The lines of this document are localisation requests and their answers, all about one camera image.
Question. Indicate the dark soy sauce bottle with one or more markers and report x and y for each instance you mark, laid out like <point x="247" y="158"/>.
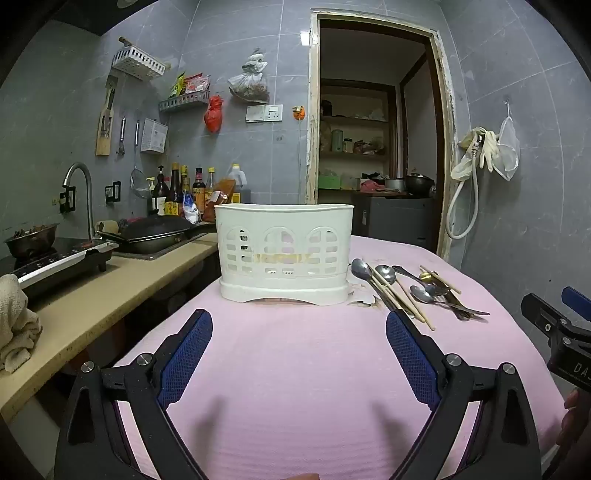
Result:
<point x="174" y="194"/>

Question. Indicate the white and blue bag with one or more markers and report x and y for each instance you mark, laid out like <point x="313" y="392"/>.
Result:
<point x="191" y="210"/>

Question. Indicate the grey cabinet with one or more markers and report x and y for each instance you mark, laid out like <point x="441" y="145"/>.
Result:
<point x="397" y="221"/>

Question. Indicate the black wok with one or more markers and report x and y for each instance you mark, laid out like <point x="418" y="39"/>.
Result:
<point x="147" y="230"/>

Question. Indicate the hanging metal peeler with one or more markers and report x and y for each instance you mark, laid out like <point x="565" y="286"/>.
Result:
<point x="122" y="136"/>

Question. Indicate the red label sauce bottle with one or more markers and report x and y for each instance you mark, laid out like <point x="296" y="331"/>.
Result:
<point x="198" y="191"/>

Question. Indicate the wooden shelf unit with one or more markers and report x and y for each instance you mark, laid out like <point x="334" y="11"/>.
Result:
<point x="355" y="138"/>

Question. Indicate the steel faucet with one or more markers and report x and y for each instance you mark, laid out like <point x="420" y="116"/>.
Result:
<point x="83" y="184"/>

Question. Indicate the beige towel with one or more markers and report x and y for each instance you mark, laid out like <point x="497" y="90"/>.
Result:
<point x="14" y="323"/>

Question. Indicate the wooden door frame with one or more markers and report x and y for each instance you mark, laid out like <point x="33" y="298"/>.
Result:
<point x="314" y="138"/>

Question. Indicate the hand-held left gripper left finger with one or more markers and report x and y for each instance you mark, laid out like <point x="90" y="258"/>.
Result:
<point x="184" y="355"/>

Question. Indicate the cream rubber glove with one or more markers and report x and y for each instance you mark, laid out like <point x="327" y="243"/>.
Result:
<point x="489" y="150"/>
<point x="466" y="157"/>

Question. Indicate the grey wall shelf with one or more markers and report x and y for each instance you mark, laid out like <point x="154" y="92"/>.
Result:
<point x="182" y="101"/>

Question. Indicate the red snack packet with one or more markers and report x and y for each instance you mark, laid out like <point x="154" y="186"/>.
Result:
<point x="197" y="83"/>

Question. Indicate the black wall socket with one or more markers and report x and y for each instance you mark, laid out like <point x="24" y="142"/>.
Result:
<point x="68" y="199"/>
<point x="113" y="191"/>

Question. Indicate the orange food packet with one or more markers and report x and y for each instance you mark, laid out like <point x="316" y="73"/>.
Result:
<point x="221" y="191"/>

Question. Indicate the white wall switch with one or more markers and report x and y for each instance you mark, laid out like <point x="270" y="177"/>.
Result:
<point x="264" y="113"/>

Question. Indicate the steel pot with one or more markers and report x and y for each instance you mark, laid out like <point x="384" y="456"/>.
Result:
<point x="395" y="184"/>

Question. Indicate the clear plastic bag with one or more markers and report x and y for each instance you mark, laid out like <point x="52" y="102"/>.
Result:
<point x="249" y="83"/>

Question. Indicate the stainless steel fork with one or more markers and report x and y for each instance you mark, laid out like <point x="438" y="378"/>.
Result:
<point x="475" y="311"/>

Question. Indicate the white plastic utensil basket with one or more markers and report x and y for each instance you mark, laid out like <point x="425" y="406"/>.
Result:
<point x="284" y="221"/>

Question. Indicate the beige kitchen counter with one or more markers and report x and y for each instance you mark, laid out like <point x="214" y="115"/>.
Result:
<point x="115" y="295"/>

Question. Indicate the clear hanging bag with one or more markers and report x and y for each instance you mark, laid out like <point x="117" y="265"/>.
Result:
<point x="508" y="147"/>

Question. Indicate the black induction cooker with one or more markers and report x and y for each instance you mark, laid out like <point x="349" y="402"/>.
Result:
<point x="60" y="270"/>

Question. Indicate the wooden knife holder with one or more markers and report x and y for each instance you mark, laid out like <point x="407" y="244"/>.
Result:
<point x="105" y="129"/>

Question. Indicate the red plastic bag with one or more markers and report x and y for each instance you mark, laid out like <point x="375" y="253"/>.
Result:
<point x="214" y="115"/>

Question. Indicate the large oil jug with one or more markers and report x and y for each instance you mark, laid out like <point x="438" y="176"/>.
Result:
<point x="238" y="182"/>

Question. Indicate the pink tablecloth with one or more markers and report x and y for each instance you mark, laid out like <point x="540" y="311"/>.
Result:
<point x="295" y="369"/>

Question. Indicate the yellow cap sauce bottle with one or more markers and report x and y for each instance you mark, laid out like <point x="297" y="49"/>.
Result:
<point x="211" y="180"/>

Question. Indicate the dark pump bottle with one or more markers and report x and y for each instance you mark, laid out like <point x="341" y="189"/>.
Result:
<point x="159" y="196"/>

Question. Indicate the black cooking pot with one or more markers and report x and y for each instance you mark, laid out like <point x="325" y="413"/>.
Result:
<point x="419" y="184"/>

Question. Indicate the yellow snack packet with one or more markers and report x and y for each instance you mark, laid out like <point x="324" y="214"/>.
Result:
<point x="177" y="85"/>

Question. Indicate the white wall box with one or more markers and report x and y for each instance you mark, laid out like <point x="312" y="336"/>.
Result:
<point x="153" y="135"/>

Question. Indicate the orange wall hook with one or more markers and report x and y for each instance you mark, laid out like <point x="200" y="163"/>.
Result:
<point x="298" y="112"/>

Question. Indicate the metal pot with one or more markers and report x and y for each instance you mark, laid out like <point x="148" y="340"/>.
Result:
<point x="30" y="240"/>

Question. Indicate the white wall rack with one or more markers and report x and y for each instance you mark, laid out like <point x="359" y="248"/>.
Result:
<point x="138" y="62"/>

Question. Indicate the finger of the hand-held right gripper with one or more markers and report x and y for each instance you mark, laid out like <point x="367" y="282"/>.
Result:
<point x="577" y="302"/>
<point x="545" y="322"/>

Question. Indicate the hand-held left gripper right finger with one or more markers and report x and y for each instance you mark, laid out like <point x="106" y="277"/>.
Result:
<point x="411" y="355"/>

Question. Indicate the green box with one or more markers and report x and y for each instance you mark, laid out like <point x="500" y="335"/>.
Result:
<point x="328" y="181"/>

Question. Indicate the person's right hand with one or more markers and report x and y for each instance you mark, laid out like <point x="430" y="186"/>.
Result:
<point x="575" y="427"/>

